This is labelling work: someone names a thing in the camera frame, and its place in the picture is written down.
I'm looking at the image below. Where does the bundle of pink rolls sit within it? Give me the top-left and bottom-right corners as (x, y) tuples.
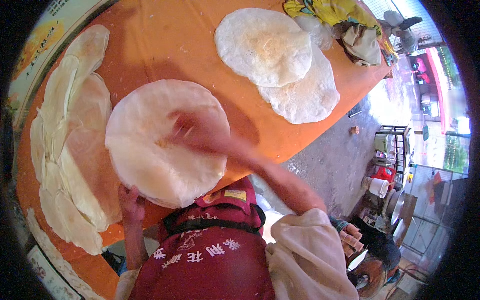
(338, 223), (365, 258)

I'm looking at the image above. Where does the round wooden chopping block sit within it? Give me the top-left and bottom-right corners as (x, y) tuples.
(352, 258), (388, 299)

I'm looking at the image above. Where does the person's body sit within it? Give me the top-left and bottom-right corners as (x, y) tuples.
(114, 176), (361, 300)

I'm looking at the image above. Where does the red plastic container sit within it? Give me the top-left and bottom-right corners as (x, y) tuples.
(371, 166), (397, 184)

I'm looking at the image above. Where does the white bucket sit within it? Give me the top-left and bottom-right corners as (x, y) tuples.
(368, 178), (390, 199)

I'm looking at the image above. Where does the person's right hand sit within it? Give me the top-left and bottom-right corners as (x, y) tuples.
(159, 109), (226, 155)

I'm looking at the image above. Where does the yellow patterned cloth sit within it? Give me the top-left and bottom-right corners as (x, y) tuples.
(283, 0), (383, 38)

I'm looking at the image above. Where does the round stack of flatbreads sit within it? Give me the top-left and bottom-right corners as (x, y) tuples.
(104, 79), (232, 209)

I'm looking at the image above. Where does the clear plastic bag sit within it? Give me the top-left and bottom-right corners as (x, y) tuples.
(293, 14), (334, 52)

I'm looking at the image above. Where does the person's left hand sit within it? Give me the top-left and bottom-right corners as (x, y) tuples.
(118, 184), (146, 226)

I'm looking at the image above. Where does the printed poster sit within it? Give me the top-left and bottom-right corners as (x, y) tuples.
(7, 0), (110, 130)

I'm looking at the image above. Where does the metal wok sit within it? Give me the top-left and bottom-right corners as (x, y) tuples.
(386, 189), (406, 226)

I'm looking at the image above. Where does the pile of folded flatbreads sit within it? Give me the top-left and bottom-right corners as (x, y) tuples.
(29, 24), (123, 256)

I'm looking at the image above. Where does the black metal rack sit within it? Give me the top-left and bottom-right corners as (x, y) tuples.
(374, 125), (412, 178)

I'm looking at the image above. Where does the browned round flatbread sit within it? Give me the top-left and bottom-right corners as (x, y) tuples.
(214, 7), (313, 88)

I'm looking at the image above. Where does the beige cloth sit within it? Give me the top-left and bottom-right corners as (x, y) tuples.
(339, 24), (382, 67)

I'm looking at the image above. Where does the patterned white mat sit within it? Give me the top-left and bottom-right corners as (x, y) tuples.
(25, 207), (106, 300)

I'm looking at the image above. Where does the pale round flatbread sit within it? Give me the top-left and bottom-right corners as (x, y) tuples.
(256, 42), (341, 125)

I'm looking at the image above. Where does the orange table cloth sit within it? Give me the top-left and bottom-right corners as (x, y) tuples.
(15, 0), (392, 300)

